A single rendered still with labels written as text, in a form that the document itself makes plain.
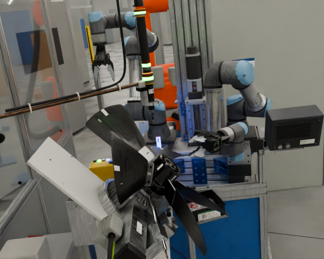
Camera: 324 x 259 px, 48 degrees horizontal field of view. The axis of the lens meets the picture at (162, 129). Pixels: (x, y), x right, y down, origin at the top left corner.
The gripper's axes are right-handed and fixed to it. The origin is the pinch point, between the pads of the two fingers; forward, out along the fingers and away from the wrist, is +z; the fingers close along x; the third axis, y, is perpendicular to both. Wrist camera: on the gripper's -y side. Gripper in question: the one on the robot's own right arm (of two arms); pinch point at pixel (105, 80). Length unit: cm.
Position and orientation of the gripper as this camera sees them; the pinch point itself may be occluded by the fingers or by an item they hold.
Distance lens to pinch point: 199.7
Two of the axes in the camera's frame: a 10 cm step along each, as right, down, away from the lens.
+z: 1.1, 9.4, 3.1
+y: -0.2, -3.1, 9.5
